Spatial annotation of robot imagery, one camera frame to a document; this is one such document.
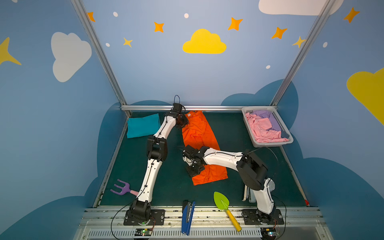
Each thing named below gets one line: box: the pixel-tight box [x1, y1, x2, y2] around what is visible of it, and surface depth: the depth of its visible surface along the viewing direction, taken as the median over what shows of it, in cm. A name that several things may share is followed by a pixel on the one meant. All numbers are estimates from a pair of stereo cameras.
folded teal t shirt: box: [126, 113, 161, 139], surface depth 114 cm
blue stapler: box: [181, 199, 196, 236], surface depth 76 cm
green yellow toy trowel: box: [213, 191, 242, 232], surface depth 79 cm
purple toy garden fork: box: [110, 179, 139, 196], surface depth 84 cm
